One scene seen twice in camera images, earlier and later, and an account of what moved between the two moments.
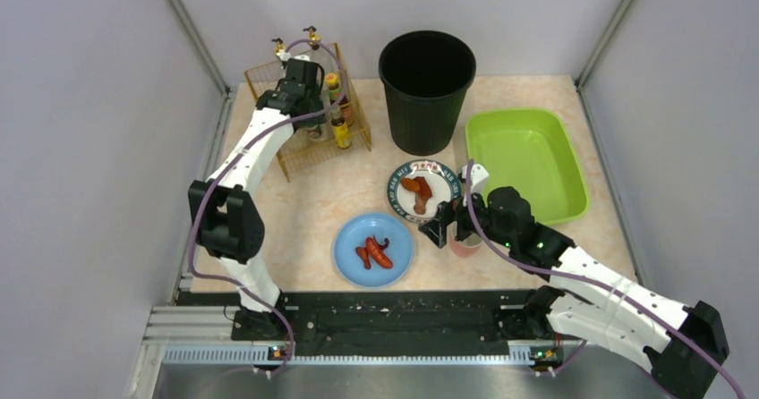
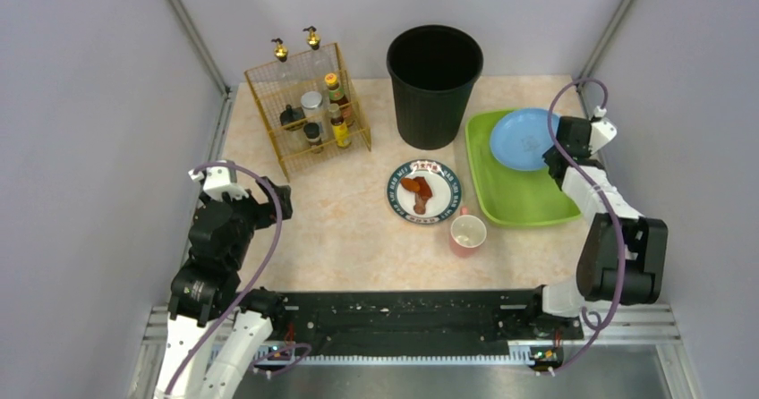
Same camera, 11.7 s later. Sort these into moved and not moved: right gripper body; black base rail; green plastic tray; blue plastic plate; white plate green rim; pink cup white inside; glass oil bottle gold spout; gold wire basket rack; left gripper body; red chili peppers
Moved: red chili peppers; right gripper body; blue plastic plate; left gripper body
Not moved: black base rail; green plastic tray; glass oil bottle gold spout; gold wire basket rack; pink cup white inside; white plate green rim
